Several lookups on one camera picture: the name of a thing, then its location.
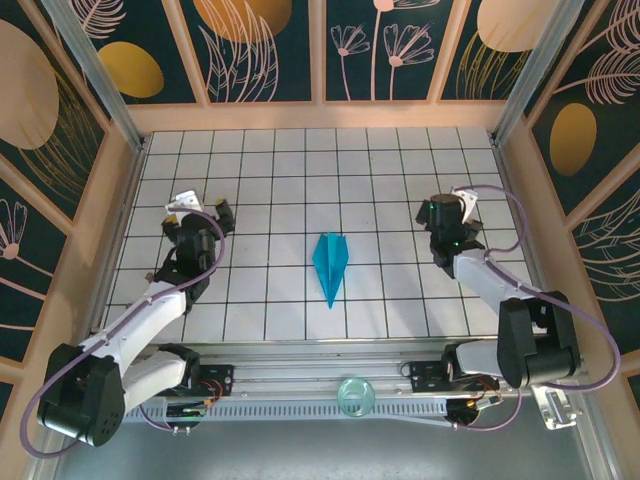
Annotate grey sheet metal cover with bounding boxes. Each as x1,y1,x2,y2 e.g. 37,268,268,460
29,417,616,480

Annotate wall panel pink leaf outlines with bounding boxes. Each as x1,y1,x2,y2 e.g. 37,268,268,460
564,164,640,356

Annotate clear acrylic bracket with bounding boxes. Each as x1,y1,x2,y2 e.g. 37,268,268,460
532,382,584,431

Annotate aluminium table edge rail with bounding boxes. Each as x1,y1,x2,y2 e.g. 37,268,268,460
492,137,569,354
74,139,149,361

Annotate wall panel orange circle leaves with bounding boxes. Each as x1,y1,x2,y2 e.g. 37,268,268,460
167,0,321,106

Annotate wall panel cream circle stems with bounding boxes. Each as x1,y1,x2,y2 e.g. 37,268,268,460
437,0,571,101

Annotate slotted grey cable duct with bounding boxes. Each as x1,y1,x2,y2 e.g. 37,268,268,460
122,399,451,424

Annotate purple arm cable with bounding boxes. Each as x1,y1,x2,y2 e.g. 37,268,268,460
452,184,621,431
22,208,227,459

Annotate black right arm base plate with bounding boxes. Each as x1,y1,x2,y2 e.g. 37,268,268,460
409,360,499,394

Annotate aluminium frame post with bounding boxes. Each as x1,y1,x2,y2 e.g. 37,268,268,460
489,0,601,147
42,0,149,151

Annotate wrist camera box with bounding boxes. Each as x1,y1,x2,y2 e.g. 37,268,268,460
451,186,480,222
166,188,205,215

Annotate clear glass cup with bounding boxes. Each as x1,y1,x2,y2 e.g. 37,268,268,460
337,377,376,419

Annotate wall panel yellow oval fern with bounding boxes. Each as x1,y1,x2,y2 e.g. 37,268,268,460
524,0,640,216

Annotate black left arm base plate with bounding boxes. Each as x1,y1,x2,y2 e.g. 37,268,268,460
164,364,235,397

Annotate wall panel pink flowers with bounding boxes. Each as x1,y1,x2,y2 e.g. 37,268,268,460
319,0,464,104

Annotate wall panel single flower outline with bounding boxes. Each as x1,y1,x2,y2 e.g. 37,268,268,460
0,154,74,371

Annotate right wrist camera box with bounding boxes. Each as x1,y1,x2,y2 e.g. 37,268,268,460
451,186,480,222

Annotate blue paper sheet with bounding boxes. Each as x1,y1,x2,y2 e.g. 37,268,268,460
312,232,350,310

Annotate wall panel yellow oval feather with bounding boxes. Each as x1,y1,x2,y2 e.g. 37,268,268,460
64,0,209,106

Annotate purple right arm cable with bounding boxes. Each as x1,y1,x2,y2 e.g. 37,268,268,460
452,184,621,431

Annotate wall panel large cream disc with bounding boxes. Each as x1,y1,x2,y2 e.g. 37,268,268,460
0,0,111,226

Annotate wide aluminium mounting rail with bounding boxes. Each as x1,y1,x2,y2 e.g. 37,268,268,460
49,342,594,401

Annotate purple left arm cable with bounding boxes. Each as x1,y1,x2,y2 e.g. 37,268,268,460
22,208,227,459

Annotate small circuit board with wires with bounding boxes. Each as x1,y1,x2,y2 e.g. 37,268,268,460
163,398,211,420
446,392,504,426

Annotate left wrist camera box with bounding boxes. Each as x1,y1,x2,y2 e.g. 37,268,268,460
166,188,205,215

